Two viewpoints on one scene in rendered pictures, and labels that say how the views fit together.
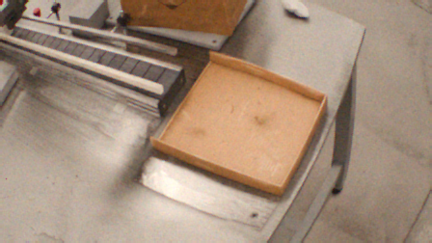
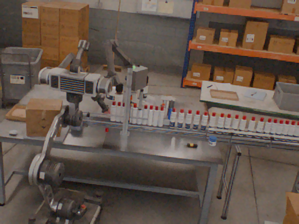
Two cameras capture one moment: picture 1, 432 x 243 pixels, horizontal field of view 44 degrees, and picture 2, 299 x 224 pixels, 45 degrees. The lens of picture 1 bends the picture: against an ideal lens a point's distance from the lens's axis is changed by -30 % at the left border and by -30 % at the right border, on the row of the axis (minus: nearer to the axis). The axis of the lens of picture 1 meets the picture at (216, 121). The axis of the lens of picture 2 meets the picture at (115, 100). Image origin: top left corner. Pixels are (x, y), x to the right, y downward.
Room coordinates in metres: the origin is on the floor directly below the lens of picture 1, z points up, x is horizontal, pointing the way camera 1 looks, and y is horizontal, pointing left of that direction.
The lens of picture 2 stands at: (4.17, -0.91, 2.46)
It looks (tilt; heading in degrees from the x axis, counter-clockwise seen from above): 23 degrees down; 150
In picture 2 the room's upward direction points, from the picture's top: 4 degrees clockwise
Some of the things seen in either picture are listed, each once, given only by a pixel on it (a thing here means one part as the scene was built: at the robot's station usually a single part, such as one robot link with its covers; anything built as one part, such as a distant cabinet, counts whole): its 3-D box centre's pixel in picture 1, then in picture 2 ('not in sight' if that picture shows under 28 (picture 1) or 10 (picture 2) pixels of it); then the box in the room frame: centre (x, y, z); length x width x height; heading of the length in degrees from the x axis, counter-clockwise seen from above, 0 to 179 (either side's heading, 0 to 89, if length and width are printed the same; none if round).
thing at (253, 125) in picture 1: (245, 120); (24, 113); (0.92, -0.06, 0.85); 0.30 x 0.26 x 0.04; 54
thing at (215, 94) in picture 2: not in sight; (223, 94); (1.22, 2.42, 0.82); 0.34 x 0.24 x 0.03; 51
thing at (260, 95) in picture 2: not in sight; (254, 94); (1.34, 2.86, 0.81); 0.32 x 0.24 x 0.01; 121
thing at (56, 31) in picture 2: not in sight; (56, 39); (-2.41, 1.51, 0.70); 1.20 x 0.82 x 1.39; 51
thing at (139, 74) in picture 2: not in sight; (136, 78); (1.63, 0.79, 1.38); 0.17 x 0.10 x 0.19; 109
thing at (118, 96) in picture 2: not in sight; (118, 96); (1.23, 0.85, 1.03); 0.09 x 0.09 x 0.30
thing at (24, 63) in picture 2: not in sight; (21, 74); (-1.25, 0.47, 0.48); 0.89 x 0.63 x 0.96; 155
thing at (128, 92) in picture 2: not in sight; (127, 101); (1.64, 0.70, 1.16); 0.04 x 0.04 x 0.67; 54
